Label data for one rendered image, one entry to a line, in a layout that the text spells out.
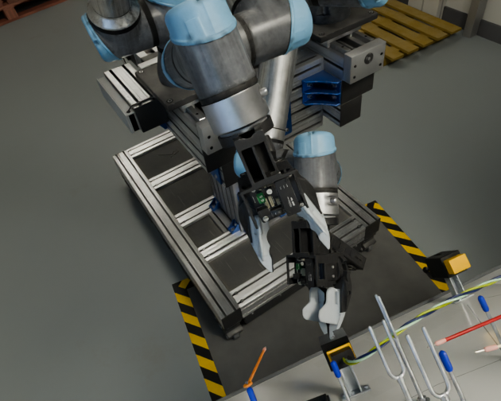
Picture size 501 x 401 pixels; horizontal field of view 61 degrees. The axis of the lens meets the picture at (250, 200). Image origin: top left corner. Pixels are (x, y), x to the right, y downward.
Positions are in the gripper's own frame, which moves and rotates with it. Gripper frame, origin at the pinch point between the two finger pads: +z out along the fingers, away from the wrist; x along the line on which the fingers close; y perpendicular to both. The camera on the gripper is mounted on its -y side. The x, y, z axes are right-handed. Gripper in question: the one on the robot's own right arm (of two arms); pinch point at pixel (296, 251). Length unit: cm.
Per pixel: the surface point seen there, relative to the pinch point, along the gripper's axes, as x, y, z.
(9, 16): -182, -455, -149
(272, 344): -25, -98, 87
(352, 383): 0.1, 3.8, 22.3
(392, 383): 5.4, 6.6, 22.3
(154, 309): -72, -123, 63
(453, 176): 97, -164, 79
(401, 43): 133, -275, 15
